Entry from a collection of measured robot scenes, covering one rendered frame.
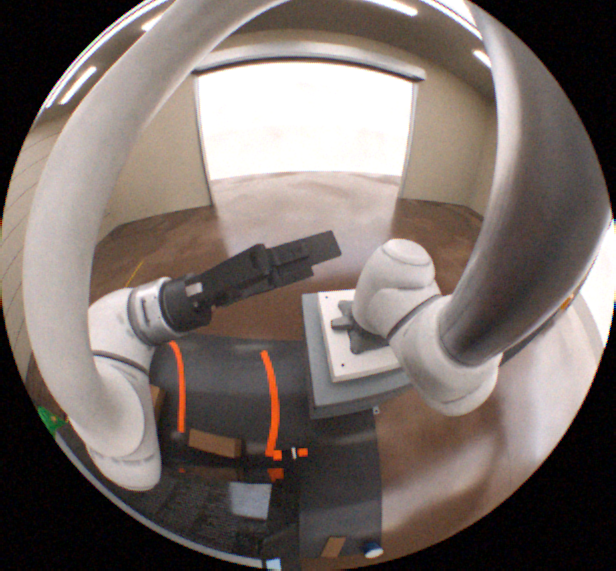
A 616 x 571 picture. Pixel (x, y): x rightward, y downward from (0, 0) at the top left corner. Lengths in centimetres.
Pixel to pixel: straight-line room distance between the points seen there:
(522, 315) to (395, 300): 25
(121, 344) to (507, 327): 38
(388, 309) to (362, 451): 111
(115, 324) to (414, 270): 46
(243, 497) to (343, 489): 76
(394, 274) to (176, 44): 40
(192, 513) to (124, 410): 59
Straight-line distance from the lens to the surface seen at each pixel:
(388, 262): 35
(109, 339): 28
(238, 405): 138
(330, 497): 140
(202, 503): 78
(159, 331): 26
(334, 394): 53
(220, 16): 18
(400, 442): 145
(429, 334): 28
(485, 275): 16
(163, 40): 16
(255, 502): 74
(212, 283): 18
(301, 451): 130
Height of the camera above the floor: 132
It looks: 39 degrees down
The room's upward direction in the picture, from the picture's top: straight up
